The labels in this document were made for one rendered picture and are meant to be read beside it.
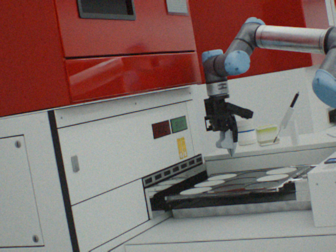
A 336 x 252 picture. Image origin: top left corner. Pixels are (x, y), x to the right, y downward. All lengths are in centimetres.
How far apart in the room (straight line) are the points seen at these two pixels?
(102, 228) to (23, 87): 43
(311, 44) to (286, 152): 42
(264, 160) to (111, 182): 66
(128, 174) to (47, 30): 51
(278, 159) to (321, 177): 62
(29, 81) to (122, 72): 29
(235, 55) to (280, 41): 15
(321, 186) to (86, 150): 61
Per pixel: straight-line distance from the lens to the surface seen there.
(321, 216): 166
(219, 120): 217
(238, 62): 207
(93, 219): 172
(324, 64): 188
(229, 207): 196
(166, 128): 211
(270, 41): 209
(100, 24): 177
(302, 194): 184
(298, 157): 222
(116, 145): 184
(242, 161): 228
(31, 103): 167
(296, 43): 204
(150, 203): 195
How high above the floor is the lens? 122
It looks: 3 degrees down
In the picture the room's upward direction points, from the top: 10 degrees counter-clockwise
